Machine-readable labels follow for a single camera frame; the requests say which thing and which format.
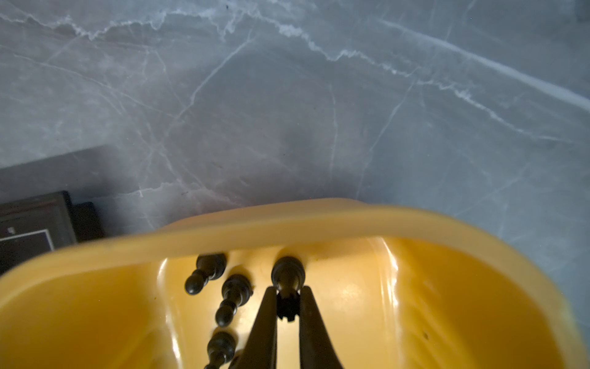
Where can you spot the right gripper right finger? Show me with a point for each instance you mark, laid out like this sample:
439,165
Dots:
316,349

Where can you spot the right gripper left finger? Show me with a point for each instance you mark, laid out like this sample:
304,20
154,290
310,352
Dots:
261,348

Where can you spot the black pawn in tray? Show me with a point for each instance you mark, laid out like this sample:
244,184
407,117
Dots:
236,292
208,268
220,350

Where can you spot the yellow plastic tray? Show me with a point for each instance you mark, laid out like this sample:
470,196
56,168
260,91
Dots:
309,284

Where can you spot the black and white chessboard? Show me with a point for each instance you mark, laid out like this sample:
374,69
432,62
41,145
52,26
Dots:
45,223

